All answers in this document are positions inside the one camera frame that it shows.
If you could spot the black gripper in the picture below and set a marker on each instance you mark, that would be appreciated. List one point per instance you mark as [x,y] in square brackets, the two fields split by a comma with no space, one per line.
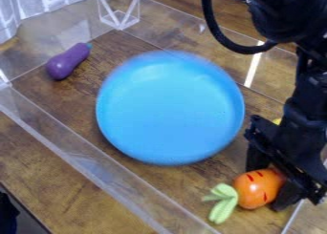
[290,146]

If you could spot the blue round tray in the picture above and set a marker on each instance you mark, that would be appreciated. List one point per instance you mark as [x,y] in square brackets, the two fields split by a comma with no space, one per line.
[170,108]

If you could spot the yellow toy lemon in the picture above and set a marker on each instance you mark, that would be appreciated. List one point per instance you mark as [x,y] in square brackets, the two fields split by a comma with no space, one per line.
[277,121]

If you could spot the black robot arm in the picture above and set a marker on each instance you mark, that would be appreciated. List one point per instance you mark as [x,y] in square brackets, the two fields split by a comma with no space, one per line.
[300,21]

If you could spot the orange toy carrot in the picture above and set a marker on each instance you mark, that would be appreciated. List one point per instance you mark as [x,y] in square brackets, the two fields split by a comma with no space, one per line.
[254,189]

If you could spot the purple toy eggplant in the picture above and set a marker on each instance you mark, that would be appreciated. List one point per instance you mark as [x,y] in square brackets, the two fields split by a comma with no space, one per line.
[63,63]

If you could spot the white brick-pattern curtain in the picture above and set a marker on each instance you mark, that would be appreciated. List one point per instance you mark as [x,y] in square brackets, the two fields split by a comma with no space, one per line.
[17,10]

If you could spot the clear acrylic enclosure wall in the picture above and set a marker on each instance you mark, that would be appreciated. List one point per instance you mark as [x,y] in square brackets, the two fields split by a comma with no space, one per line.
[75,181]

